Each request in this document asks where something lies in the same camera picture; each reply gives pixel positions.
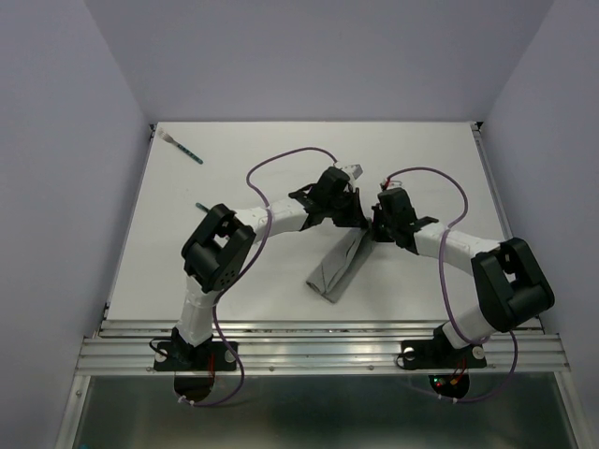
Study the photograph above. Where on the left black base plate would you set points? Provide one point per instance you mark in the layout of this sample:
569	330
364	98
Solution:
212	356

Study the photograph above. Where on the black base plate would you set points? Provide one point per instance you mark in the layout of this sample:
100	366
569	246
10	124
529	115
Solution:
212	356
426	354

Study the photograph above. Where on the aluminium rail frame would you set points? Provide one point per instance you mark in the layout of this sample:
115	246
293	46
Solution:
315	375

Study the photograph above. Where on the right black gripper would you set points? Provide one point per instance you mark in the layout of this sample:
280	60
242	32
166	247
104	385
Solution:
378	235

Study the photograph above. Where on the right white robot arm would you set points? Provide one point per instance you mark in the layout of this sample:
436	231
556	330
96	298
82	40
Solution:
511	287

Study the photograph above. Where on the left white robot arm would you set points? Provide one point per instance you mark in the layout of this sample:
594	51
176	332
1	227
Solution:
219	250

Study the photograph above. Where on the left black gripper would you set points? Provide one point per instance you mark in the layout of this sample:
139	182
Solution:
355	217

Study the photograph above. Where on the grey cloth napkin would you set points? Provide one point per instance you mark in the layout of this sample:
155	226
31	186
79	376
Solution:
339	267

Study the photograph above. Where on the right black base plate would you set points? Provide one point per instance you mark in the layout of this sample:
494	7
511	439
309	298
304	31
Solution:
426	354

